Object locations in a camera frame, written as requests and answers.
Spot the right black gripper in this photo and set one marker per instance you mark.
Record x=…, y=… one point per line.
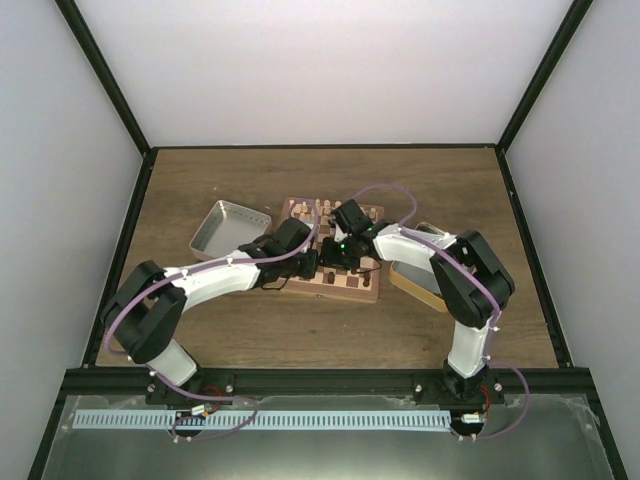
x=329, y=258

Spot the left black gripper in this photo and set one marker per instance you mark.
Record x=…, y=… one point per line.
x=309, y=270

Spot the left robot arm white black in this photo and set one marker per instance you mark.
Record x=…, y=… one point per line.
x=144, y=313

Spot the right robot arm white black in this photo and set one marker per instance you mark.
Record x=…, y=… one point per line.
x=473, y=283

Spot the wooden chess board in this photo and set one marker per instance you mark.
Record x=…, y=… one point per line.
x=347, y=286

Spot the yellow rimmed metal tin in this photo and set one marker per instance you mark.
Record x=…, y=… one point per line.
x=411, y=269

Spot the pink rimmed metal tin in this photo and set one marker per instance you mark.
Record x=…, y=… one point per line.
x=226, y=226

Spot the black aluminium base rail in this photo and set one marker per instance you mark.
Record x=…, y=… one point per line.
x=426, y=386

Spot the light blue slotted cable duct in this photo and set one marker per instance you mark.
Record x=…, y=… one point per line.
x=437, y=421

